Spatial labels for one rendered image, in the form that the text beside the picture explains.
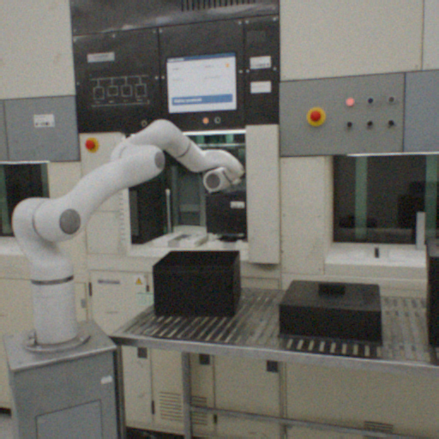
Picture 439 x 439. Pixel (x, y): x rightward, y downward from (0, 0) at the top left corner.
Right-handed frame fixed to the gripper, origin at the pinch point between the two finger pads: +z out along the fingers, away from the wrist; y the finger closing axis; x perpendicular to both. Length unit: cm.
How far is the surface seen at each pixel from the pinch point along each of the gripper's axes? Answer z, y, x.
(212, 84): -29.7, 0.2, 37.7
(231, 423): -31, 5, -104
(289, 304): -82, 39, -32
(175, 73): -30, -15, 43
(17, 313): -31, -100, -63
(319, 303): -80, 47, -32
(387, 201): 15, 68, -13
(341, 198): 15, 48, -12
